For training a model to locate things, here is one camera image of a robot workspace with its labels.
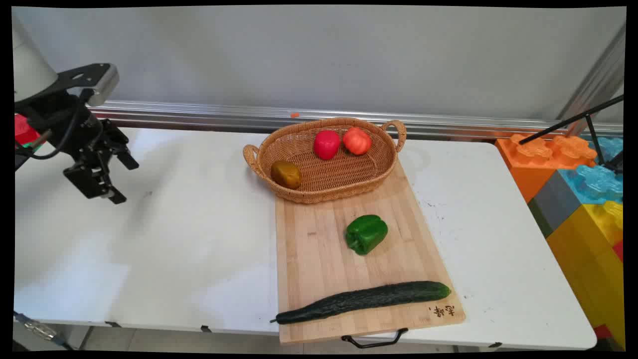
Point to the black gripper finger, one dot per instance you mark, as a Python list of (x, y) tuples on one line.
[(119, 144), (94, 179)]

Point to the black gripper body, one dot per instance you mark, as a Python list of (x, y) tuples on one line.
[(65, 122)]

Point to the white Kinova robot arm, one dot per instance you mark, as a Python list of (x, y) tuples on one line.
[(29, 65)]

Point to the red object behind arm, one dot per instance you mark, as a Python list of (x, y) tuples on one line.
[(24, 130)]

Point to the red apple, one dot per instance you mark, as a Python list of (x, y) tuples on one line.
[(326, 144)]

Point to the woven wicker basket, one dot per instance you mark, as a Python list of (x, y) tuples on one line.
[(331, 174)]

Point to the orange toy tomato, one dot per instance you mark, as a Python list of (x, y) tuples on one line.
[(357, 141)]

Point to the bamboo cutting board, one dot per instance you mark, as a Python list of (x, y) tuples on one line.
[(329, 259)]

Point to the green toy bell pepper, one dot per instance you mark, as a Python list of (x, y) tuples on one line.
[(366, 234)]

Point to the dark green cucumber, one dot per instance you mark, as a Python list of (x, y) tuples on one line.
[(364, 300)]

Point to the orange big building block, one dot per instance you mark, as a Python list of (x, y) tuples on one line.
[(536, 159)]

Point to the grey big building block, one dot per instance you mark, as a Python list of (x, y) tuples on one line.
[(556, 204)]

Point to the black tripod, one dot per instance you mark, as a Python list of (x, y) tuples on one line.
[(593, 129)]

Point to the blue big building block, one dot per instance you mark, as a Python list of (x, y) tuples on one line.
[(598, 182)]

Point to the yellow big building block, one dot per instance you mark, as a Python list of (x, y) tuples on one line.
[(590, 264)]

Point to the red big building block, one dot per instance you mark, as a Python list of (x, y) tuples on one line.
[(619, 249)]

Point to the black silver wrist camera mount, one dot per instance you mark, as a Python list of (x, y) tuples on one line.
[(94, 77)]

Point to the aluminium rail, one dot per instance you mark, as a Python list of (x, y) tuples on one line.
[(224, 115)]

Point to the aluminium frame post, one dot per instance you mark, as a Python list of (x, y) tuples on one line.
[(595, 80)]

